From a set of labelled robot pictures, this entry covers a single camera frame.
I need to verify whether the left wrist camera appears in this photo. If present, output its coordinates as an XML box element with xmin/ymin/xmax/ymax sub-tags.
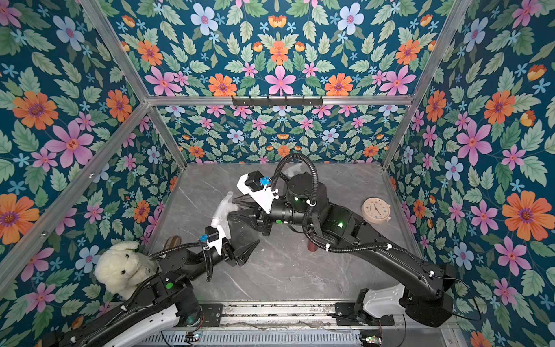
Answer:
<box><xmin>199</xmin><ymin>225</ymin><xmax>234</xmax><ymax>257</ymax></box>

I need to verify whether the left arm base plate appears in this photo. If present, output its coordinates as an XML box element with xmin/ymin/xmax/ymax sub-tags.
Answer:
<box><xmin>180</xmin><ymin>304</ymin><xmax>224</xmax><ymax>329</ymax></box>

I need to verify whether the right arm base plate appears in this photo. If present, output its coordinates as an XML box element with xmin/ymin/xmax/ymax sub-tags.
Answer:
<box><xmin>328</xmin><ymin>289</ymin><xmax>395</xmax><ymax>327</ymax></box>

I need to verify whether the plaid cylinder pouch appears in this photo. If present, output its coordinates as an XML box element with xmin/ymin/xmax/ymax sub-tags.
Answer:
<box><xmin>163</xmin><ymin>236</ymin><xmax>182</xmax><ymax>250</ymax></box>

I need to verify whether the red can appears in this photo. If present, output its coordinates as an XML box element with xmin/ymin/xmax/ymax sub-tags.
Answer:
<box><xmin>307</xmin><ymin>242</ymin><xmax>318</xmax><ymax>252</ymax></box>

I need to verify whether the black hook rail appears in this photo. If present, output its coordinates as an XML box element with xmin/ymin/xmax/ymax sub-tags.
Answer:
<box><xmin>231</xmin><ymin>96</ymin><xmax>324</xmax><ymax>107</ymax></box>

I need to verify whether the white plush dog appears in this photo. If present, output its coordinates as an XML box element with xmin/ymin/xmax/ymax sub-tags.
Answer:
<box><xmin>95</xmin><ymin>241</ymin><xmax>158</xmax><ymax>300</ymax></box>

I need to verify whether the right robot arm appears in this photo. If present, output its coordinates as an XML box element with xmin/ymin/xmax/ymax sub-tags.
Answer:
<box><xmin>228</xmin><ymin>154</ymin><xmax>455</xmax><ymax>328</ymax></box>

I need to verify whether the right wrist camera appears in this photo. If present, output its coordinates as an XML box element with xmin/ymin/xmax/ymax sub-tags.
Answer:
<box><xmin>236</xmin><ymin>171</ymin><xmax>279</xmax><ymax>214</ymax></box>

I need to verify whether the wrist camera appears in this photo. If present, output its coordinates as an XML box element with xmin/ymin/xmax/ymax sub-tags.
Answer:
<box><xmin>236</xmin><ymin>171</ymin><xmax>279</xmax><ymax>214</ymax></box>
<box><xmin>199</xmin><ymin>225</ymin><xmax>234</xmax><ymax>257</ymax></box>

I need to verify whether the pink round clock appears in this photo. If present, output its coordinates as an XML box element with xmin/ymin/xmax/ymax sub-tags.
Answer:
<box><xmin>361</xmin><ymin>198</ymin><xmax>391</xmax><ymax>224</ymax></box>

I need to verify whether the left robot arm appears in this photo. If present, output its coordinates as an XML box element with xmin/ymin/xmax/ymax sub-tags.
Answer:
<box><xmin>38</xmin><ymin>240</ymin><xmax>260</xmax><ymax>346</ymax></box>

